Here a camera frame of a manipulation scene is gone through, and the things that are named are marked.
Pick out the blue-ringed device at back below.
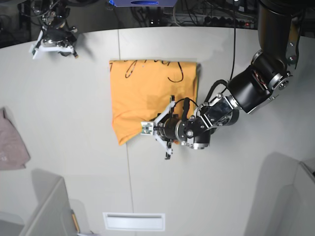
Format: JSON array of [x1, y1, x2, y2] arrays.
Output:
[[105, 0, 177, 10]]

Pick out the black power strip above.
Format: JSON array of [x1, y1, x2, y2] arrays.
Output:
[[203, 16, 254, 28]]

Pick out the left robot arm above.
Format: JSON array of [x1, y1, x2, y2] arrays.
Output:
[[152, 0, 315, 159]]

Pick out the folded pink cloth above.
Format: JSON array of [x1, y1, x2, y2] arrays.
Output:
[[0, 108, 31, 171]]

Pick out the yellow T-shirt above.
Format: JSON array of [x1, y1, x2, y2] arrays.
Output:
[[109, 59, 198, 145]]

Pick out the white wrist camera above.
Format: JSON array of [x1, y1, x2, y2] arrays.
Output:
[[140, 95, 176, 160], [29, 29, 72, 59]]

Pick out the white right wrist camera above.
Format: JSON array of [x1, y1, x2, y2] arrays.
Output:
[[29, 29, 72, 59]]

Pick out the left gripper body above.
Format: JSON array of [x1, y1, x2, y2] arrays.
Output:
[[155, 114, 187, 142]]

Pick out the orange pencil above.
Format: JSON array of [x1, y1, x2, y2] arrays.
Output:
[[71, 213, 80, 233]]

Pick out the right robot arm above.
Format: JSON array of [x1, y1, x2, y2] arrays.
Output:
[[18, 0, 78, 59]]

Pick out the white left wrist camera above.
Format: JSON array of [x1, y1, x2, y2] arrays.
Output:
[[140, 95, 176, 160]]

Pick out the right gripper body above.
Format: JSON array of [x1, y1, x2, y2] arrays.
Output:
[[41, 27, 76, 49]]

